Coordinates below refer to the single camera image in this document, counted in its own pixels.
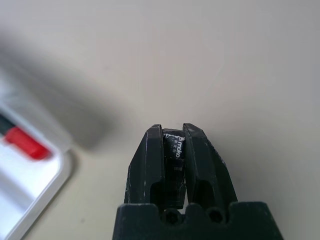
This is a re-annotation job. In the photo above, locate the white plastic pencil case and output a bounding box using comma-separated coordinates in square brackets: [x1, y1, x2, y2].
[0, 66, 76, 240]

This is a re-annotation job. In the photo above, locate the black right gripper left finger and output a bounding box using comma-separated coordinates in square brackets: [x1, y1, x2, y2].
[123, 123, 165, 205]

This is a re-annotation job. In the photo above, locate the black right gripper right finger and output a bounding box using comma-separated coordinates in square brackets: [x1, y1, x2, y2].
[182, 122, 239, 209]

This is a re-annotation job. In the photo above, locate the black marker with red cap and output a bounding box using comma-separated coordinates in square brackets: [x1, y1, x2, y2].
[0, 113, 53, 161]

